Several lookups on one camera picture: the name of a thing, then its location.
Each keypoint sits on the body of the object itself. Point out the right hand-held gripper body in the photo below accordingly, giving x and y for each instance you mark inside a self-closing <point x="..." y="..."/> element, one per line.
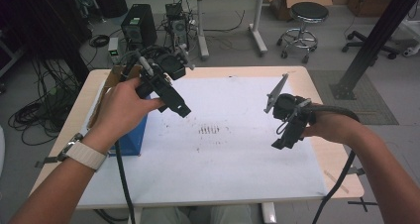
<point x="292" y="111"/>

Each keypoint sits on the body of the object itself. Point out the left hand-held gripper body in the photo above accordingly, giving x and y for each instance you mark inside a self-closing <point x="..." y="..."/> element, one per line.
<point x="165" y="63"/>

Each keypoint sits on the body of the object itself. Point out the blue cardboard box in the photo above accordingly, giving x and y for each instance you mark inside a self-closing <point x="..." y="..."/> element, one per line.
<point x="133" y="138"/>

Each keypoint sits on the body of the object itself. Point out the person's right hand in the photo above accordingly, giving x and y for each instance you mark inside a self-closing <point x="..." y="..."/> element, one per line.
<point x="330" y="125"/>

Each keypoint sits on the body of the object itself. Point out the person's left hand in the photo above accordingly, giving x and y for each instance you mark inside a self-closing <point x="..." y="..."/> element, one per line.
<point x="119" y="111"/>

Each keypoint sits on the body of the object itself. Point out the open grey computer case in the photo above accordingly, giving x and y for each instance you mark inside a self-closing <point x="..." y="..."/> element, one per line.
<point x="178" y="25"/>

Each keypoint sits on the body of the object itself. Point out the black computer tower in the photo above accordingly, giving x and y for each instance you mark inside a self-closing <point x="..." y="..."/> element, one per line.
<point x="138" y="25"/>

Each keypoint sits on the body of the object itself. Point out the white paper sheet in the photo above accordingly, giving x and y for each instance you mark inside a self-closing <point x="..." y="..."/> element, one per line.
<point x="231" y="158"/>

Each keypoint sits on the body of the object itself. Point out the small white device green light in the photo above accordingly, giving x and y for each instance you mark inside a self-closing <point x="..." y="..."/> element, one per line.
<point x="113" y="50"/>

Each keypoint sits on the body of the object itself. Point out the strip of clear tape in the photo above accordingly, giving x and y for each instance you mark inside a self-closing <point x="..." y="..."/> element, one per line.
<point x="336" y="181"/>

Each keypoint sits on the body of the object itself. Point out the grey floor mat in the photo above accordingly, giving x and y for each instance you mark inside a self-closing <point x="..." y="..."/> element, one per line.
<point x="369" y="101"/>

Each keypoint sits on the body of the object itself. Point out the wristwatch with white band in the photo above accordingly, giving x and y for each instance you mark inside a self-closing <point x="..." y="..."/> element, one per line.
<point x="85" y="154"/>

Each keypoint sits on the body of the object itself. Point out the black round stool chrome base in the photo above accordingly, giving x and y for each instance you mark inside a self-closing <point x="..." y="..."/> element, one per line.
<point x="308" y="12"/>

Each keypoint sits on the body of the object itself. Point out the black office chair base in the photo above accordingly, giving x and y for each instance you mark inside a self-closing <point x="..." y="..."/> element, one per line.
<point x="369" y="44"/>

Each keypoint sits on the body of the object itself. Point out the black curtain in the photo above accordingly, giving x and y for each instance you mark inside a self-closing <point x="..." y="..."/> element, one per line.
<point x="39" y="16"/>

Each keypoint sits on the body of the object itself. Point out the brown cabinet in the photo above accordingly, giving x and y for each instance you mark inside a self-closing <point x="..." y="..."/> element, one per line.
<point x="369" y="1"/>

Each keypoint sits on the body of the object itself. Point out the black aluminium post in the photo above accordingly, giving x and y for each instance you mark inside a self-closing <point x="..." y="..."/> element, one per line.
<point x="373" y="42"/>

